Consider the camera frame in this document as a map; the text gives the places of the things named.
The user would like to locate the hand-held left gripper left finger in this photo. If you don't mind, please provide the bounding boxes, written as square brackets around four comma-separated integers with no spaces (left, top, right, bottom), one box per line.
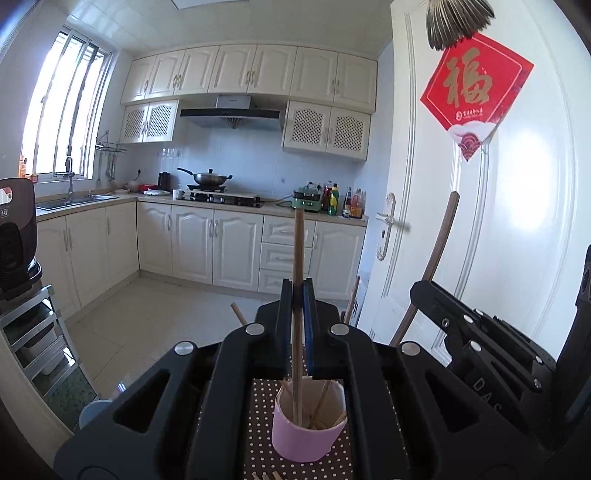
[53,278,295,480]

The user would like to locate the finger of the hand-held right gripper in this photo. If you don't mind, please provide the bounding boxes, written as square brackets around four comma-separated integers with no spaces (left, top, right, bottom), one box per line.
[409,280,557,394]
[448,340,527,432]

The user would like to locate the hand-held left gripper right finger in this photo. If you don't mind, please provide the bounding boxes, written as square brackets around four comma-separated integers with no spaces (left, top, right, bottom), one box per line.
[303,278,550,480]

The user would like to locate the bunch of wooden chopsticks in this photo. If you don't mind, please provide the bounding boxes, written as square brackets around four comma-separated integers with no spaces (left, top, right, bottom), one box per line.
[231,276,361,428]

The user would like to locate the dark brown chopstick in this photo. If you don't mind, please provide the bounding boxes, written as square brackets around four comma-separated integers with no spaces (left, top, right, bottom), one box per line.
[389,191,461,347]

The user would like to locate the light brown chopstick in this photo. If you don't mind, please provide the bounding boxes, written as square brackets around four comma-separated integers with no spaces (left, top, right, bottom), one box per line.
[291,209,306,428]

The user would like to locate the pink cup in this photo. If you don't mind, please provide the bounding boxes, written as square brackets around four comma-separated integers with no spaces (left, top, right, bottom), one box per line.
[271,377,348,462]

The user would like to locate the brown polka dot tablecloth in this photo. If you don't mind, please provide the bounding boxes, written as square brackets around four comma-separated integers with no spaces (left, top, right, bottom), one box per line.
[191,377,370,480]

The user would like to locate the white door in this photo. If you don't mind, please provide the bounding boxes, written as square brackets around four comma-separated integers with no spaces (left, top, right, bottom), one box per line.
[355,0,591,370]

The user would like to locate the white base cabinets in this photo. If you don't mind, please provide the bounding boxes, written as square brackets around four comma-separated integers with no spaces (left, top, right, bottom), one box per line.
[36,199,369,312]

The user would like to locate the green electric cooker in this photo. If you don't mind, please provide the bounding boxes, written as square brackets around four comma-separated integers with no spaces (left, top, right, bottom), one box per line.
[291,186,324,214]

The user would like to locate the group of condiment bottles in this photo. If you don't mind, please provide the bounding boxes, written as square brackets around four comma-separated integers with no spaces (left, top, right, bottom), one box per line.
[321,181,368,220]

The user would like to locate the gas stove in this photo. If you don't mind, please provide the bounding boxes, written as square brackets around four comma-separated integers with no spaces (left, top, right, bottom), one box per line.
[178,187,265,208]

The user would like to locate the steel wok with lid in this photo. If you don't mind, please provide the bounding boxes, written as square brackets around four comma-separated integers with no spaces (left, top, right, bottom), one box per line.
[177,167,233,189]

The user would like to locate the wide white lattice cabinet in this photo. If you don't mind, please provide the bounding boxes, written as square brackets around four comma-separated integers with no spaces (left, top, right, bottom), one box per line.
[281,100,371,161]

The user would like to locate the pale blue bucket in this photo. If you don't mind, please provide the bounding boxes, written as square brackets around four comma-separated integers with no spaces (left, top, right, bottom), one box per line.
[78,399,114,431]

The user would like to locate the red paper door decoration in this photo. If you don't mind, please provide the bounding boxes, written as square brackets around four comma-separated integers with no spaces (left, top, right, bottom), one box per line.
[419,32,535,163]

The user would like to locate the range hood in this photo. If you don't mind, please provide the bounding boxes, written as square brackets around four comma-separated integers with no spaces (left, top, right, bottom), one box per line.
[180,93,283,131]

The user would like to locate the metal storage rack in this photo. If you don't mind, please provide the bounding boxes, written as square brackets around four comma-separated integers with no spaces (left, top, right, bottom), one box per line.
[0,284,75,398]

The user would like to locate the steel sink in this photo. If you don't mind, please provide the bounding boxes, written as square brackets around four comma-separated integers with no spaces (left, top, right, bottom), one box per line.
[36,194,119,214]

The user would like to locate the narrow white lattice cabinet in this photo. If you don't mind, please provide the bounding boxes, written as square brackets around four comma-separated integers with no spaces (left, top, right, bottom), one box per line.
[119,99,180,144]

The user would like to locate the brown feather fan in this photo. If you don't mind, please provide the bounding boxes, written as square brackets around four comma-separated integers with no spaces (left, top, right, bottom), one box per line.
[425,0,495,51]

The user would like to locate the black kitchen appliance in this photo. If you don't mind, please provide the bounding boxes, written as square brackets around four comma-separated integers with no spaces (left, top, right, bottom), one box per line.
[0,178,44,296]

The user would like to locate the barred window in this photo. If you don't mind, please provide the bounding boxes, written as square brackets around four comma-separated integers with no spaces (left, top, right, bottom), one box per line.
[21,30,114,183]

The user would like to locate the metal door handle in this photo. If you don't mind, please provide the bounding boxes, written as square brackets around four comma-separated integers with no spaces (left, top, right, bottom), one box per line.
[375,193,414,261]

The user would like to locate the wall utensil rack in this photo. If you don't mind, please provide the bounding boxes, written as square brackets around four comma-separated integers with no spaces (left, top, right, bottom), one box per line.
[95,130,128,190]

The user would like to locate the row of white wall cabinets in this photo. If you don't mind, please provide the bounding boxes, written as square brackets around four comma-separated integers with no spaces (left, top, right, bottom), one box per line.
[121,45,378,112]

